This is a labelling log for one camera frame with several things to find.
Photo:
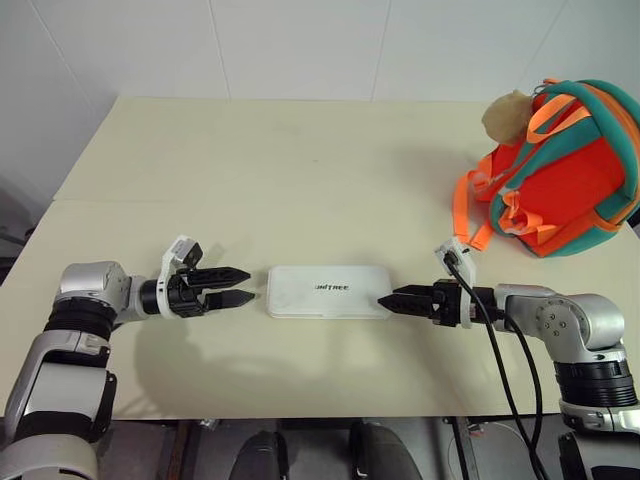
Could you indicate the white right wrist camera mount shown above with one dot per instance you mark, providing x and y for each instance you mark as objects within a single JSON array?
[{"x": 462, "y": 260}]

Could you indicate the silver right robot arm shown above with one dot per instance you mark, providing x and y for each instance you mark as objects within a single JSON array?
[{"x": 590, "y": 320}]

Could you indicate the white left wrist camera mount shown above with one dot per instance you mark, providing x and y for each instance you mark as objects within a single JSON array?
[{"x": 175, "y": 250}]

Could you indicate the metal table frame bar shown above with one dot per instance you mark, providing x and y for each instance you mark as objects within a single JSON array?
[{"x": 182, "y": 450}]

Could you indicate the dark rounded shape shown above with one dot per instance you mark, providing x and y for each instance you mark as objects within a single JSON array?
[
  {"x": 385, "y": 455},
  {"x": 260, "y": 457}
]

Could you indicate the orange and teal backpack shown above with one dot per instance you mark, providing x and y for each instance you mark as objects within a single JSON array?
[{"x": 565, "y": 185}]

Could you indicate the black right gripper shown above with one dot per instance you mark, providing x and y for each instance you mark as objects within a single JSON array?
[{"x": 447, "y": 305}]

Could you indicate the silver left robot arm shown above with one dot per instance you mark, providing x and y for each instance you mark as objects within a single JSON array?
[{"x": 80, "y": 285}]

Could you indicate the beige plush toy pendant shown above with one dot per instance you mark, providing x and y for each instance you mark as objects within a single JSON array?
[{"x": 505, "y": 117}]

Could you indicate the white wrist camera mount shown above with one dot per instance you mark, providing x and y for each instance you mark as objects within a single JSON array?
[
  {"x": 175, "y": 250},
  {"x": 462, "y": 260}
]

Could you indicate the white box with logo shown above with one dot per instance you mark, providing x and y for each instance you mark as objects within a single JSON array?
[{"x": 330, "y": 300}]

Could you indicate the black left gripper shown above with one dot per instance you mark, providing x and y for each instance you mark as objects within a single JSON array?
[{"x": 182, "y": 300}]

